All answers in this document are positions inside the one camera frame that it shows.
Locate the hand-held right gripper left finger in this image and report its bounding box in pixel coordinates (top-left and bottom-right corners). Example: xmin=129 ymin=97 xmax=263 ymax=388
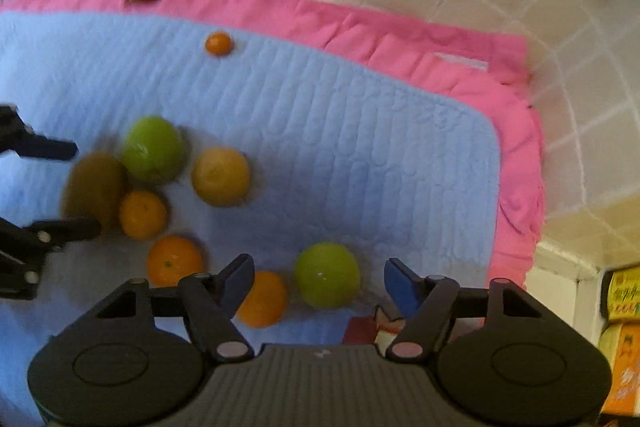
xmin=87 ymin=253 xmax=256 ymax=363

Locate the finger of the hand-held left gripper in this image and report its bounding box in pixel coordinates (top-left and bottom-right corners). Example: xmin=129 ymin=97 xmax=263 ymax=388
xmin=0 ymin=104 xmax=79 ymax=162
xmin=0 ymin=216 xmax=103 ymax=301

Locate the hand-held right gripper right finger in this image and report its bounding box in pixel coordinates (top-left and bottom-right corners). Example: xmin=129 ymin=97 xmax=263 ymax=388
xmin=383 ymin=257 xmax=552 ymax=364

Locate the orange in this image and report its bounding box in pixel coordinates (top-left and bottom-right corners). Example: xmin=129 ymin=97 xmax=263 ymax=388
xmin=146 ymin=235 xmax=206 ymax=288
xmin=118 ymin=190 xmax=169 ymax=241
xmin=235 ymin=270 xmax=288 ymax=329

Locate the red box with white inside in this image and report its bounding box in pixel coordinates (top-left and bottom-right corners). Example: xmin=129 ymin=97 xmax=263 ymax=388
xmin=342 ymin=304 xmax=417 ymax=346

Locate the green apple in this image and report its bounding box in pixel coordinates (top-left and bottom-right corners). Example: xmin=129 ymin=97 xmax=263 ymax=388
xmin=121 ymin=116 xmax=187 ymax=184
xmin=293 ymin=243 xmax=362 ymax=310

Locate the yellowish round fruit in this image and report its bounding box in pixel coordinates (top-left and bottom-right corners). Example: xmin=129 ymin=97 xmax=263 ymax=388
xmin=191 ymin=148 xmax=252 ymax=208

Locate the small tangerine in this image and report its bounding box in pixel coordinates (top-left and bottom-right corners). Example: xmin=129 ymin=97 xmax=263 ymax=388
xmin=205 ymin=32 xmax=234 ymax=56

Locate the blue quilted mat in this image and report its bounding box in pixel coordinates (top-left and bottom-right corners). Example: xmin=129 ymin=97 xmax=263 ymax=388
xmin=0 ymin=12 xmax=503 ymax=427

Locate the pink cloth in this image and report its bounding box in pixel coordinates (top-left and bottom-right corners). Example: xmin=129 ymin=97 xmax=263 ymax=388
xmin=0 ymin=0 xmax=547 ymax=289

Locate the yellow carton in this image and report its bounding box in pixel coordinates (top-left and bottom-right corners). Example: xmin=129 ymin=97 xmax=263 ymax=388
xmin=602 ymin=264 xmax=640 ymax=323

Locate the orange carton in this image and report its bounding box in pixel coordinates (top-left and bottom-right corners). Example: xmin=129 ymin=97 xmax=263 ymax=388
xmin=597 ymin=322 xmax=640 ymax=415

